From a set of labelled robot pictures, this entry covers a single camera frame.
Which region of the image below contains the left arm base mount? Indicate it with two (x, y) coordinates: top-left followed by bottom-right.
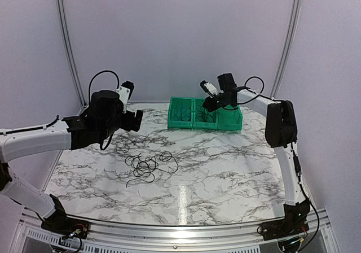
(41, 217), (90, 239)

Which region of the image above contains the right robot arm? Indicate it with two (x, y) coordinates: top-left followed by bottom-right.
(200, 73), (314, 239)

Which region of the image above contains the light blue cable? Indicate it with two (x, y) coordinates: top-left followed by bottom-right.
(171, 100), (192, 123)

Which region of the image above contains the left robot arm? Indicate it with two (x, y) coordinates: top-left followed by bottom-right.
(1, 81), (143, 233)

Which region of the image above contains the middle green storage bin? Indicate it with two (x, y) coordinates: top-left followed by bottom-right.
(192, 98), (218, 130)

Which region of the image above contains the green storage bin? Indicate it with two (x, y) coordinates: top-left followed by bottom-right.
(217, 106), (243, 131)
(192, 98), (218, 130)
(168, 97), (193, 129)

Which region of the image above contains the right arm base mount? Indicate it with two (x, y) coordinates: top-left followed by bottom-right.
(257, 219), (309, 241)

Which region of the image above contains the black cable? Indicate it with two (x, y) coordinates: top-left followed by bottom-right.
(195, 103), (217, 123)
(124, 150), (179, 188)

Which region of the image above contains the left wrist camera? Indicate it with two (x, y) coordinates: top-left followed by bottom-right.
(116, 81), (134, 114)

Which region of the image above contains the front aluminium rail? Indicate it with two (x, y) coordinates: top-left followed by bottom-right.
(10, 210), (341, 252)

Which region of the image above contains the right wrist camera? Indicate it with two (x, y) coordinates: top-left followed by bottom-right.
(200, 80), (218, 97)

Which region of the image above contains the right green storage bin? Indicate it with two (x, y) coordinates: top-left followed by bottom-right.
(217, 106), (243, 131)

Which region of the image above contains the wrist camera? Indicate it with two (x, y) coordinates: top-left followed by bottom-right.
(116, 81), (134, 114)
(200, 80), (218, 97)

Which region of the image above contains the left green storage bin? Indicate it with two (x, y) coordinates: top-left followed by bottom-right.
(168, 97), (193, 129)

